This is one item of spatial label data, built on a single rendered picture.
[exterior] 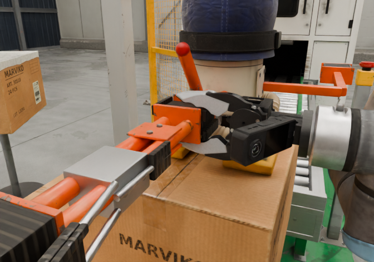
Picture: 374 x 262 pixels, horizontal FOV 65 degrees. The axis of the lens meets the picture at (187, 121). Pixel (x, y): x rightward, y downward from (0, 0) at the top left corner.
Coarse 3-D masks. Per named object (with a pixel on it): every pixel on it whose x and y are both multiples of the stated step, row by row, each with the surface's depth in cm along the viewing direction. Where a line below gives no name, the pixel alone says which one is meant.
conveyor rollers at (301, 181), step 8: (280, 96) 275; (288, 96) 274; (296, 96) 278; (304, 96) 276; (280, 104) 250; (288, 104) 249; (296, 104) 254; (304, 104) 252; (288, 112) 232; (296, 112) 230; (304, 160) 150; (296, 168) 143; (304, 168) 143; (296, 176) 135; (304, 176) 141; (296, 184) 134; (304, 184) 133
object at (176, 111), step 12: (168, 96) 54; (156, 108) 48; (168, 108) 47; (180, 108) 46; (192, 108) 45; (204, 108) 49; (180, 120) 47; (192, 120) 46; (204, 120) 46; (216, 120) 51; (192, 132) 46; (204, 132) 47
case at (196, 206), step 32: (192, 160) 64; (288, 160) 64; (160, 192) 52; (192, 192) 52; (224, 192) 52; (256, 192) 52; (288, 192) 74; (96, 224) 61; (128, 224) 56; (160, 224) 53; (192, 224) 50; (224, 224) 47; (256, 224) 44; (96, 256) 64; (128, 256) 59; (160, 256) 55; (192, 256) 52; (224, 256) 49; (256, 256) 46
